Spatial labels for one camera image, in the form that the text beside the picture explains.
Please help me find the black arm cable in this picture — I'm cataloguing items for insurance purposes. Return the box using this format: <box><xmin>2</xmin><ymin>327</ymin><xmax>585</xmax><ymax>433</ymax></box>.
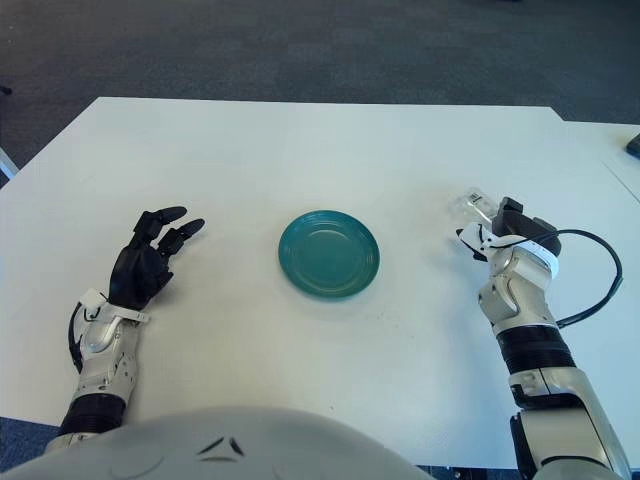
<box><xmin>67</xmin><ymin>299</ymin><xmax>99</xmax><ymax>374</ymax></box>
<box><xmin>537</xmin><ymin>228</ymin><xmax>624</xmax><ymax>329</ymax></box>

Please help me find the grey robot torso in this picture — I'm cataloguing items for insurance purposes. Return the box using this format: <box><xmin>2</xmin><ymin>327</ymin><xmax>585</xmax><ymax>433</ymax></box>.
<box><xmin>0</xmin><ymin>407</ymin><xmax>426</xmax><ymax>480</ymax></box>

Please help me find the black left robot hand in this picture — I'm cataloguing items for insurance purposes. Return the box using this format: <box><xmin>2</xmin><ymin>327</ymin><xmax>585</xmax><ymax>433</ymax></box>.
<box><xmin>108</xmin><ymin>205</ymin><xmax>206</xmax><ymax>311</ymax></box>

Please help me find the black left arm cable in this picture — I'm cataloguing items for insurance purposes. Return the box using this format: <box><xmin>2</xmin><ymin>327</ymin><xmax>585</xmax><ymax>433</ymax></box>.
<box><xmin>67</xmin><ymin>299</ymin><xmax>99</xmax><ymax>374</ymax></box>

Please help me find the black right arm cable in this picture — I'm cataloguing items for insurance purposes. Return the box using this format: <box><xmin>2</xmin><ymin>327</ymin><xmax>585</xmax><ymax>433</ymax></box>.
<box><xmin>537</xmin><ymin>228</ymin><xmax>624</xmax><ymax>329</ymax></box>

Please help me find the teal round plate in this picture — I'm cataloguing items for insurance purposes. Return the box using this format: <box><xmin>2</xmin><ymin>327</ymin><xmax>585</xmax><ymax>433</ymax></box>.
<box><xmin>278</xmin><ymin>209</ymin><xmax>381</xmax><ymax>301</ymax></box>

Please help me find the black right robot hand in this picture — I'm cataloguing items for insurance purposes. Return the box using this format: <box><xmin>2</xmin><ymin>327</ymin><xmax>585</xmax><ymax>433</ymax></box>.
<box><xmin>492</xmin><ymin>196</ymin><xmax>562</xmax><ymax>255</ymax></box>

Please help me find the clear bottle with blue cap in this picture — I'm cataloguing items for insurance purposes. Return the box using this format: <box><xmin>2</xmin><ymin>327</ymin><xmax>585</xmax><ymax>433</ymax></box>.
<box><xmin>447</xmin><ymin>186</ymin><xmax>501</xmax><ymax>236</ymax></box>

